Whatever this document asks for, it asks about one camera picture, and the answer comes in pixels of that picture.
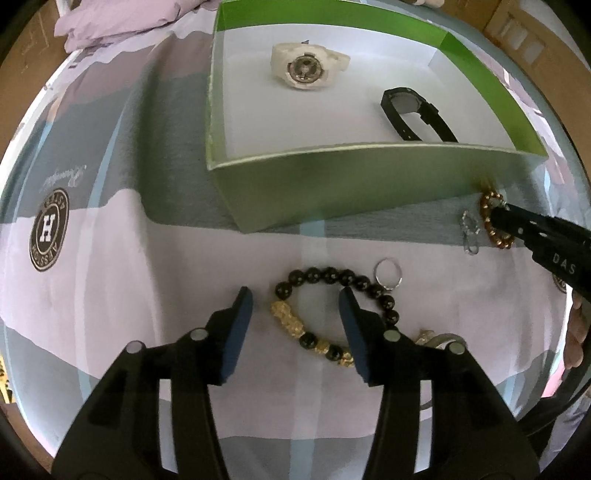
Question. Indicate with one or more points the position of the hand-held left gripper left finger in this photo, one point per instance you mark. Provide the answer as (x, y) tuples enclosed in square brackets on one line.
[(238, 332)]

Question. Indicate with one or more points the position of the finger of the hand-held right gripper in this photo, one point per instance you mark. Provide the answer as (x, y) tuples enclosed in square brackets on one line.
[(554, 227), (549, 258)]

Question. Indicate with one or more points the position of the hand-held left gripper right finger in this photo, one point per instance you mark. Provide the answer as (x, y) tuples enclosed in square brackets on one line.
[(355, 332)]

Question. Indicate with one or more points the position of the silver bangle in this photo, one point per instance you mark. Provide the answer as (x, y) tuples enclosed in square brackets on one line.
[(436, 342)]

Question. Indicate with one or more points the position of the green cardboard box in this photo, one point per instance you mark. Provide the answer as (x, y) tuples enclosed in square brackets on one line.
[(323, 184)]

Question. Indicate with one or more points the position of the person's right hand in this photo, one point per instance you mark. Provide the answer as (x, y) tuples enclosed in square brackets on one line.
[(577, 327)]

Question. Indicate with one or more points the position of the silver clasp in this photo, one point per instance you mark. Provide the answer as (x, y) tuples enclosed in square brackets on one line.
[(467, 217)]

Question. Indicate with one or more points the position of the printed bed sheet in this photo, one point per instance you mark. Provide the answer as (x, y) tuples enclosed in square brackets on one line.
[(138, 286)]

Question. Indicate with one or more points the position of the black wristwatch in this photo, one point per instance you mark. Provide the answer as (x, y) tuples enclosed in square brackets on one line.
[(399, 122)]

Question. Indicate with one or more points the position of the white wristwatch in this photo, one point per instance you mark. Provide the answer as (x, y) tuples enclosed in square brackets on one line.
[(302, 69)]

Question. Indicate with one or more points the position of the purple quilt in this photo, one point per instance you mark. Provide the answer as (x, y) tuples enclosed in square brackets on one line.
[(115, 23)]

